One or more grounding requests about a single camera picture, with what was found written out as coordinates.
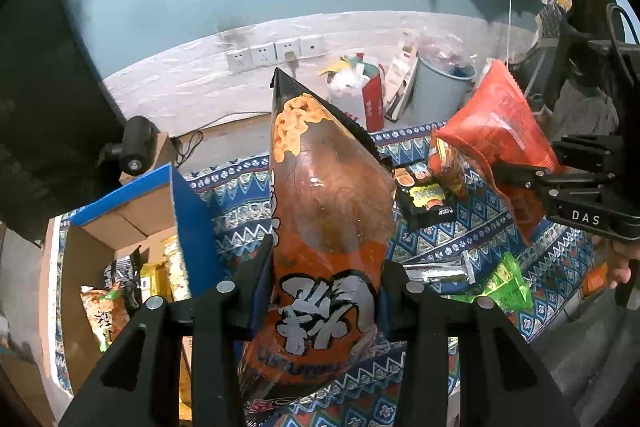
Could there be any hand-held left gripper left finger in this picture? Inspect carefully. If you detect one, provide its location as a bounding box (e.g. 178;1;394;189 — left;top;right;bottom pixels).
60;232;276;427

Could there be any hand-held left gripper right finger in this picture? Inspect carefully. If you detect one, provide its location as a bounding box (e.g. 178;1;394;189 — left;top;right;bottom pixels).
377;259;581;427

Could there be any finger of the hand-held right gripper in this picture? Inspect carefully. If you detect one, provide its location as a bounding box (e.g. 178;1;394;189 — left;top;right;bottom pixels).
492;163;567;196
552;134;621;172

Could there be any red snack packet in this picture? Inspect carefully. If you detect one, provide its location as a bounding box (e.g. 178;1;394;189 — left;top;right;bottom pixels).
430;59;566;248

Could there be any blue-edged cardboard box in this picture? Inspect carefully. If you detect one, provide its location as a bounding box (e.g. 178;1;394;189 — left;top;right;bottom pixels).
60;163;226;423

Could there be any large orange black snack bag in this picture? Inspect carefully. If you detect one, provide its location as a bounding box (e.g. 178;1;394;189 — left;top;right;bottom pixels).
237;67;396;408

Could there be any orange green snack packet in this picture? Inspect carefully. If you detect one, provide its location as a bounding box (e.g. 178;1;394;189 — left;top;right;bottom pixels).
80;284;123;353

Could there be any person's right hand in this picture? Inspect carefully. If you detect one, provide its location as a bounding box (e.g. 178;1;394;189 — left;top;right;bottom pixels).
605;237;640;291

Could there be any grey cloth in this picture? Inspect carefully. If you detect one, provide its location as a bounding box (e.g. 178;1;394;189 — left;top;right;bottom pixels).
550;82;621;142

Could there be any silver snack packet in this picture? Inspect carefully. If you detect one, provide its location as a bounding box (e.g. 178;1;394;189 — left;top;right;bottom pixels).
402;254;478;286

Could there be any blue patterned blanket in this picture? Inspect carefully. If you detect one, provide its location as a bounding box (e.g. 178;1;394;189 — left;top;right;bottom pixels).
52;122;601;427

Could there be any black yellow snack packet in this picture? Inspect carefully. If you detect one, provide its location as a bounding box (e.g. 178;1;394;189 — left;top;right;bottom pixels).
395;167;456;230

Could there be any light blue trash bin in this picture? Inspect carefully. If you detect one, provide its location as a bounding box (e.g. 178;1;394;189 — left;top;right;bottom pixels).
412;57;476;128

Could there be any clear bin liner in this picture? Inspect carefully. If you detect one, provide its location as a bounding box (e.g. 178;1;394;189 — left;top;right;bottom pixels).
417;34;476;78

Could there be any black office chair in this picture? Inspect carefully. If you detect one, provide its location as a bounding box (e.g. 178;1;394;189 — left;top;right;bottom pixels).
542;0;640;108

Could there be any red white paper bag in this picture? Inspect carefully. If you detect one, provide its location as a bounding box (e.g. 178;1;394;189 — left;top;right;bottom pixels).
327;62;386;132

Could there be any small cardboard box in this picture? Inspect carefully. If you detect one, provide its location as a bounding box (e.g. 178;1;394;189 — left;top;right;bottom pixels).
119;132;171;185

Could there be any black round device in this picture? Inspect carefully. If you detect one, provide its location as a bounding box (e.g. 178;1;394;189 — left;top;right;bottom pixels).
100;116;160;175

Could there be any white plastic bag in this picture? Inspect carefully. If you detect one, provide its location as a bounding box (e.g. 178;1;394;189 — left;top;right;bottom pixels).
327;67;373;100

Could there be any banana peel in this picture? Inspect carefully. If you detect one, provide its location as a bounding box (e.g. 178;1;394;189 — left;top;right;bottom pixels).
317;56;361;78

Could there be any black wardrobe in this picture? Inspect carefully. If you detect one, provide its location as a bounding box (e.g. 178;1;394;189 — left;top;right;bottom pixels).
0;0;128;248

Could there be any black cable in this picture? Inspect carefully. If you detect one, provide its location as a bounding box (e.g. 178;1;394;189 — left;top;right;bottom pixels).
170;130;205;168

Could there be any grey plug with cable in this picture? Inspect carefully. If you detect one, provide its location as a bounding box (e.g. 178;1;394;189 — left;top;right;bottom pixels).
284;50;302;81

